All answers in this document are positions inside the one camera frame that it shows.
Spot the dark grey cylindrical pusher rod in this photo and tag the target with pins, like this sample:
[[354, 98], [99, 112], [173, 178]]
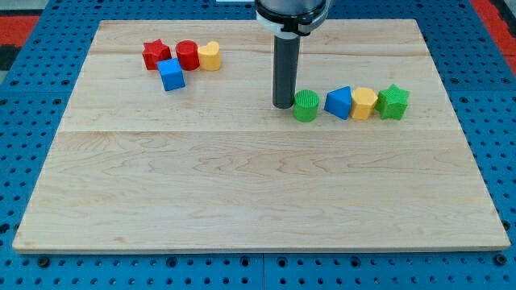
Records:
[[285, 68]]

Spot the green cylinder block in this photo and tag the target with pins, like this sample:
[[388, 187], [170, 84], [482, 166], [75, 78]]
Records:
[[306, 103]]

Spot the blue triangle block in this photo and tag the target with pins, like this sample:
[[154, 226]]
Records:
[[339, 102]]

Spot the yellow hexagon block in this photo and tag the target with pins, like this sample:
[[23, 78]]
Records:
[[363, 103]]

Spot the yellow heart block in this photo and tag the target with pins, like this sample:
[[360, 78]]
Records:
[[209, 56]]

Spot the red cylinder block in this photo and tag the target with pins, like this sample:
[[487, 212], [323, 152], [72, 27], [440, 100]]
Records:
[[187, 54]]

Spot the blue cube block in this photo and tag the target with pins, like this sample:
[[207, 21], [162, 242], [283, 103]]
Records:
[[171, 74]]

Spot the green star block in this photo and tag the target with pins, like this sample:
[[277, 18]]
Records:
[[392, 102]]

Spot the red star block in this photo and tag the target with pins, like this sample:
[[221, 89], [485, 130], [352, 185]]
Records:
[[154, 52]]

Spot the light wooden board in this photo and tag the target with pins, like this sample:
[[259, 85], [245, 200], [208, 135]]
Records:
[[214, 167]]

